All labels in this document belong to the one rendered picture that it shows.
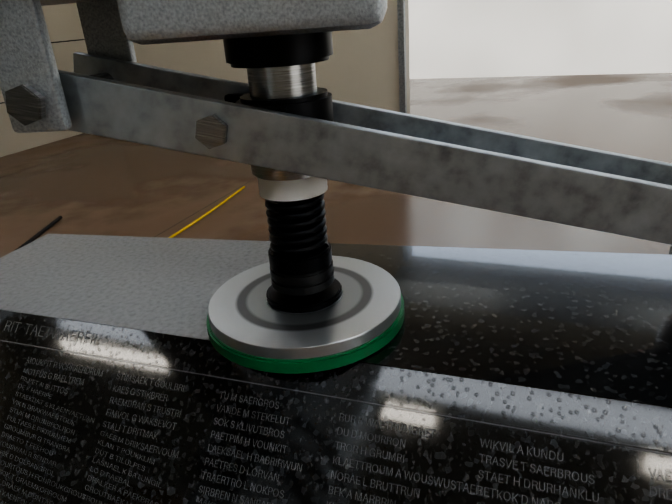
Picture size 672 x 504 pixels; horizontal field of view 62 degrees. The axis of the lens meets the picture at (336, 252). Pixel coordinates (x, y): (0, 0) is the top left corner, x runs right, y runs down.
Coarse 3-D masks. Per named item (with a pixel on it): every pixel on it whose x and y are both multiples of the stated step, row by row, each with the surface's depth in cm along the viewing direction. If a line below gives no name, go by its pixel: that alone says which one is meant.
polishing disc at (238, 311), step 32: (224, 288) 64; (256, 288) 64; (352, 288) 62; (384, 288) 62; (224, 320) 58; (256, 320) 57; (288, 320) 57; (320, 320) 56; (352, 320) 56; (384, 320) 55; (256, 352) 53; (288, 352) 52; (320, 352) 52
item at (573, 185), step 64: (128, 64) 58; (128, 128) 49; (192, 128) 49; (256, 128) 48; (320, 128) 48; (384, 128) 58; (448, 128) 58; (448, 192) 49; (512, 192) 49; (576, 192) 48; (640, 192) 48
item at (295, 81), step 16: (304, 64) 50; (256, 80) 50; (272, 80) 49; (288, 80) 49; (304, 80) 50; (240, 96) 53; (256, 96) 51; (272, 96) 50; (288, 96) 50; (304, 96) 50; (320, 96) 51; (288, 112) 49; (304, 112) 50; (320, 112) 51; (256, 176) 54; (272, 176) 52; (288, 176) 52; (304, 176) 52
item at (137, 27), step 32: (128, 0) 40; (160, 0) 40; (192, 0) 40; (224, 0) 40; (256, 0) 40; (288, 0) 39; (320, 0) 39; (352, 0) 39; (384, 0) 40; (128, 32) 41; (160, 32) 41; (192, 32) 41; (224, 32) 41; (256, 32) 41; (288, 32) 41; (320, 32) 48; (256, 64) 48; (288, 64) 48
